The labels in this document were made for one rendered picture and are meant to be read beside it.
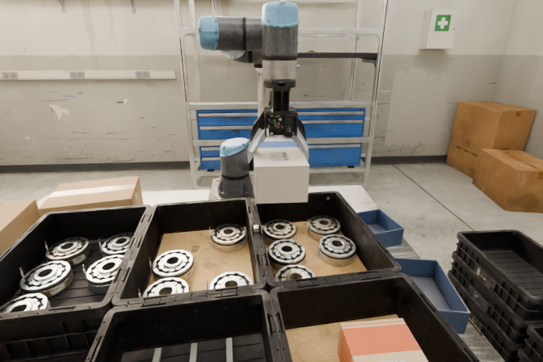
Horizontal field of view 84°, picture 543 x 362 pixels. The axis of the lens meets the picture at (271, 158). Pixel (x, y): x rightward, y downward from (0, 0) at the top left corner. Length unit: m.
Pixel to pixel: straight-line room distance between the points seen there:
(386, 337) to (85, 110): 3.76
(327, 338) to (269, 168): 0.36
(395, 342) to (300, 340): 0.18
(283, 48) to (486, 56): 3.90
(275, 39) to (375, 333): 0.58
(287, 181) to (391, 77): 3.28
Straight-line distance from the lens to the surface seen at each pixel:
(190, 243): 0.97
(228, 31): 0.75
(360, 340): 0.63
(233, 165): 1.19
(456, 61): 4.23
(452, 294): 1.03
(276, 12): 0.65
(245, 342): 0.71
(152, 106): 3.72
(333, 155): 2.91
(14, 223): 1.31
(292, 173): 0.66
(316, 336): 0.72
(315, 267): 0.87
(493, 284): 1.54
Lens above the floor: 1.38
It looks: 20 degrees down
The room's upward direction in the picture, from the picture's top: straight up
